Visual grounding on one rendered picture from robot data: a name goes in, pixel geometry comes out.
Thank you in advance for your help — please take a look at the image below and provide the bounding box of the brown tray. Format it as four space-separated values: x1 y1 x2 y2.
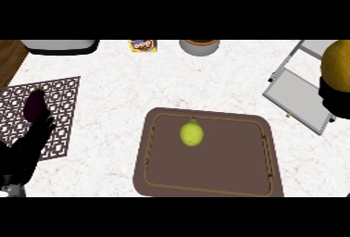
131 106 285 198

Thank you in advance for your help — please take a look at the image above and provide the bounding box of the dark purple eggplant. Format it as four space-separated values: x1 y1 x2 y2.
22 88 50 122

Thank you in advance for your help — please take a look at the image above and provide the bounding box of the grey tiered shelf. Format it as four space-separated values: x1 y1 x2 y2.
261 39 339 136

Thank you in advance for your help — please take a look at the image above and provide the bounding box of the brown lattice placemat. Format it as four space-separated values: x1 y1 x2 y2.
0 75 82 162

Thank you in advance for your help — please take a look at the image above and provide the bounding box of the yellow and brown box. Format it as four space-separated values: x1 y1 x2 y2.
126 39 158 54

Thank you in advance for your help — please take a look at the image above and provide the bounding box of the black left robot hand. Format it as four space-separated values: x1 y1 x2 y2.
0 111 57 187

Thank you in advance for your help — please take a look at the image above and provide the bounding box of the grey round pot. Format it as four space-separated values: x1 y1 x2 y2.
177 39 221 57

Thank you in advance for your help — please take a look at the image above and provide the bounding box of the mustard yellow round object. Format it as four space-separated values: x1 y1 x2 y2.
320 39 350 94

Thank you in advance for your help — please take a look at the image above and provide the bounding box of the yellow-green lemon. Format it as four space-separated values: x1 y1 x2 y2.
177 118 205 148

